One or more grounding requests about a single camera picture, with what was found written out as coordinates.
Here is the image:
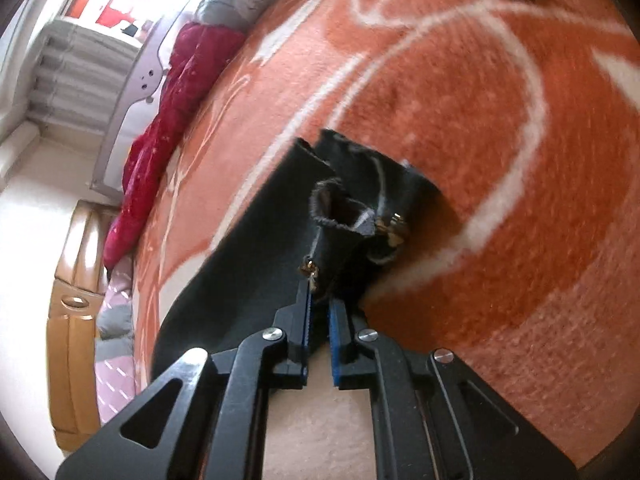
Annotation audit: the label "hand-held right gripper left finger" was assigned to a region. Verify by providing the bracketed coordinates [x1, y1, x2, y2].
[55, 278, 315, 480]

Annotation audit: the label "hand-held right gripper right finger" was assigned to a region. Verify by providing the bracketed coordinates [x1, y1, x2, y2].
[327, 299, 581, 480]

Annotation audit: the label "black pants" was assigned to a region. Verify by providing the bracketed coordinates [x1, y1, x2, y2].
[150, 129, 443, 391]

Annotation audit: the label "pink grey bedsheet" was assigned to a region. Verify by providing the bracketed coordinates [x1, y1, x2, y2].
[94, 255, 143, 423]

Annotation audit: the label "orange patterned blanket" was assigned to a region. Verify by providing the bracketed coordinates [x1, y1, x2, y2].
[131, 0, 640, 468]

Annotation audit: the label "red quilted blanket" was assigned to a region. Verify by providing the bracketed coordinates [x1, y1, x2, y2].
[103, 22, 246, 268]

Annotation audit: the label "white radiator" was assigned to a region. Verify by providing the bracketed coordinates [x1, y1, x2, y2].
[27, 17, 143, 133]

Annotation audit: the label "white bed rail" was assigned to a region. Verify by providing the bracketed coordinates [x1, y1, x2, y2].
[89, 0, 201, 207]

